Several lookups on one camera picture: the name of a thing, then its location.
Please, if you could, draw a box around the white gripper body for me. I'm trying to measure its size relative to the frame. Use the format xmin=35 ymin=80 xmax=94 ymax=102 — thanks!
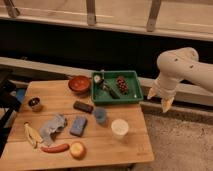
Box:
xmin=153 ymin=78 xmax=177 ymax=99

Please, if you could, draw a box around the yellow-red apple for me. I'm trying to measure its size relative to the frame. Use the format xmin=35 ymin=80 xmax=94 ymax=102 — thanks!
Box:
xmin=70 ymin=141 xmax=86 ymax=160

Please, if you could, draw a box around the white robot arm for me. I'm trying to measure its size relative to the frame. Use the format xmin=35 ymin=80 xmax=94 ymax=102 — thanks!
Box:
xmin=147 ymin=47 xmax=213 ymax=113

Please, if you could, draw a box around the green plastic tray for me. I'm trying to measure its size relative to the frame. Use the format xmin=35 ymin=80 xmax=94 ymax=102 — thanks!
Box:
xmin=91 ymin=70 xmax=143 ymax=105

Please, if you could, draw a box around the grey-blue crumpled cloth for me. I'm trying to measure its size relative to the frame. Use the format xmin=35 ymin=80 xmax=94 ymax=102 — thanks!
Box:
xmin=39 ymin=114 xmax=67 ymax=146

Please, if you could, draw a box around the small blue-grey cup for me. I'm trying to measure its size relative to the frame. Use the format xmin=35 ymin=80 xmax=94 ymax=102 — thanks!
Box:
xmin=93 ymin=107 xmax=107 ymax=124

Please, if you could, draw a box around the red sausage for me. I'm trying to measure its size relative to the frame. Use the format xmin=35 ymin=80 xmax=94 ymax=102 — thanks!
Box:
xmin=40 ymin=143 xmax=70 ymax=153

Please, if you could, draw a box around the black rectangular block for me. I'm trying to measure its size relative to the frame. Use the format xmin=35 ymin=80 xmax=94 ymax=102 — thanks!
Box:
xmin=73 ymin=101 xmax=93 ymax=113

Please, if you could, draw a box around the banana peel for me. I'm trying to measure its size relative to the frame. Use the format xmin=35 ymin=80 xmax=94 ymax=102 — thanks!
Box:
xmin=24 ymin=122 xmax=43 ymax=148

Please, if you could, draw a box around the dark red grape bunch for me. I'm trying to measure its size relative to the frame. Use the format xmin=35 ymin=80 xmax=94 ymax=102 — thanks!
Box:
xmin=116 ymin=76 xmax=129 ymax=94

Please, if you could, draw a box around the blue sponge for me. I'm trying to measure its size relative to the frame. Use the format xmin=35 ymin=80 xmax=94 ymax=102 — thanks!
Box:
xmin=69 ymin=116 xmax=87 ymax=137

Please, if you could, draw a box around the black chair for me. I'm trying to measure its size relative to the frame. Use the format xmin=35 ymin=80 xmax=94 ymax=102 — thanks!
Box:
xmin=0 ymin=68 xmax=21 ymax=156

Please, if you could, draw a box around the red-brown bowl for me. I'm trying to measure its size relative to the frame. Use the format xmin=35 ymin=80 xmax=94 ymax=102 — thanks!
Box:
xmin=68 ymin=75 xmax=91 ymax=93

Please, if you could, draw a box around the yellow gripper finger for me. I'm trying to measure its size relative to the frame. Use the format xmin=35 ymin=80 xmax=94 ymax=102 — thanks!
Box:
xmin=161 ymin=98 xmax=174 ymax=113
xmin=147 ymin=88 xmax=156 ymax=100

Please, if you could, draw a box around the white plastic cup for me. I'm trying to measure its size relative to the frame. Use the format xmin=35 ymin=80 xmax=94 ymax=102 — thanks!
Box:
xmin=111 ymin=119 xmax=129 ymax=139

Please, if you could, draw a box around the small dark cup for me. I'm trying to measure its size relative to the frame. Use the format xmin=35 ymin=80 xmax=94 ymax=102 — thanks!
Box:
xmin=28 ymin=97 xmax=43 ymax=112

